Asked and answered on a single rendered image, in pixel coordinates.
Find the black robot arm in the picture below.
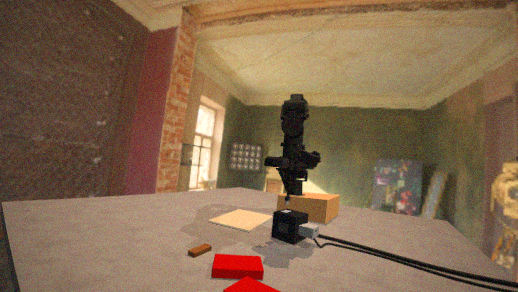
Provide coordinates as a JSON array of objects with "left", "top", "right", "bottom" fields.
[{"left": 280, "top": 94, "right": 321, "bottom": 196}]

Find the red flat block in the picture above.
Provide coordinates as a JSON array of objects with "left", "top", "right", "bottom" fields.
[
  {"left": 223, "top": 276, "right": 281, "bottom": 292},
  {"left": 212, "top": 253, "right": 264, "bottom": 280}
]

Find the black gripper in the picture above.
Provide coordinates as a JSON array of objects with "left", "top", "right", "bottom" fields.
[{"left": 264, "top": 139, "right": 314, "bottom": 193}]

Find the beige flat square panel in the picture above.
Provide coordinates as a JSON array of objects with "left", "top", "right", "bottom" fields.
[{"left": 208, "top": 209, "right": 273, "bottom": 232}]

